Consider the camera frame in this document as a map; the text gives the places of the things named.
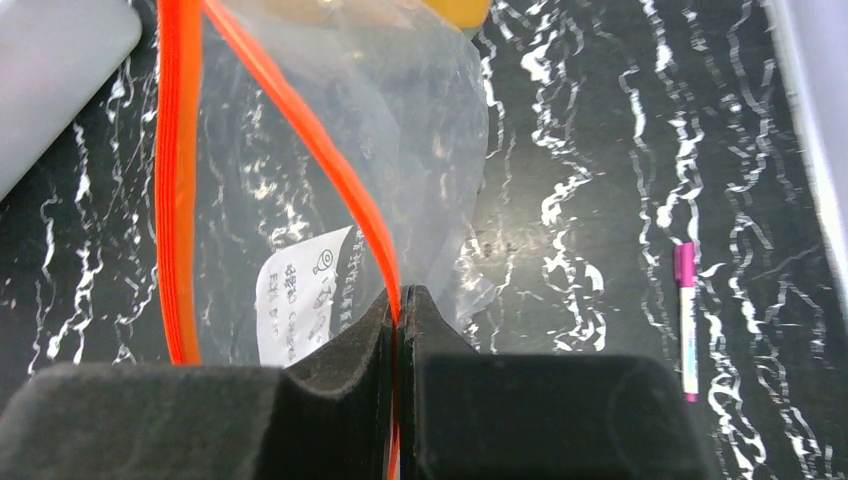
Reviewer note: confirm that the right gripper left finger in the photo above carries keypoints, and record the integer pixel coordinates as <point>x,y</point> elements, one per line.
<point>325,417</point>

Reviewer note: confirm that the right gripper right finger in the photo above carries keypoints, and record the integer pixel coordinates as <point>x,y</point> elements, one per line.
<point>468,415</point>

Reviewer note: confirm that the clear zip top bag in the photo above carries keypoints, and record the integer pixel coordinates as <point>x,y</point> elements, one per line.
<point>310,157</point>

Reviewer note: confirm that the purple white pen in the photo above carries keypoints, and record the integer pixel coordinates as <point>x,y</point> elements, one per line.
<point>684,263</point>

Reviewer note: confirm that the white plastic bin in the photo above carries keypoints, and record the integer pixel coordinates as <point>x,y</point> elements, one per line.
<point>55,55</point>

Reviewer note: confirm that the round drawer cabinet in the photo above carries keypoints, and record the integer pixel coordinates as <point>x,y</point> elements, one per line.
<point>464,14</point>

